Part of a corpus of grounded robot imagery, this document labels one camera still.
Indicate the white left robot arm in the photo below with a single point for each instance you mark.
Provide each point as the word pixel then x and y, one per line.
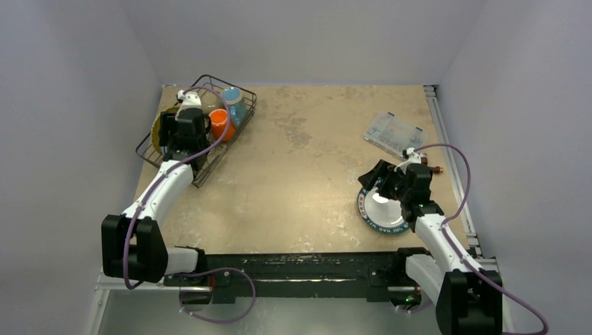
pixel 132 243

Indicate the round woven bamboo mat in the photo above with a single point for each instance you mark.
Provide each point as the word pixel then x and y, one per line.
pixel 156 126

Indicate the clear plastic screw box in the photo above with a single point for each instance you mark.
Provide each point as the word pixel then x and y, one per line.
pixel 391 134

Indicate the blue butterfly mug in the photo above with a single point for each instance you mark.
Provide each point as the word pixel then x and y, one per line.
pixel 234 98

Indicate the green rim lettered plate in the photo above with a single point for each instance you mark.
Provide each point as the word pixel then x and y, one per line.
pixel 383 216

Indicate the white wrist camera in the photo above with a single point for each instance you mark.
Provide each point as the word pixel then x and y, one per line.
pixel 410 157
pixel 187 100

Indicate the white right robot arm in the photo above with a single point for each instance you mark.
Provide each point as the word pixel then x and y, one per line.
pixel 466 296

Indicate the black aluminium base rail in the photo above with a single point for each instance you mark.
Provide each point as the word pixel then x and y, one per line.
pixel 375 276

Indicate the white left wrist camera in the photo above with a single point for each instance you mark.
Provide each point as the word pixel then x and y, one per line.
pixel 187 100

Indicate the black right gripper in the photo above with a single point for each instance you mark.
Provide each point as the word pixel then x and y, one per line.
pixel 386 178

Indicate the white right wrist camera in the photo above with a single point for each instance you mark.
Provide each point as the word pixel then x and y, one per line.
pixel 410 157

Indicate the black wire dish rack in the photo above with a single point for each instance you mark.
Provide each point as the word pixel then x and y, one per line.
pixel 204 165

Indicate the red translucent cup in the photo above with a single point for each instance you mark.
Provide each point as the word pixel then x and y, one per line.
pixel 220 119

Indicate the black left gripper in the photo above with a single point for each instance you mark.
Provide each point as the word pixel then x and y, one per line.
pixel 167 123

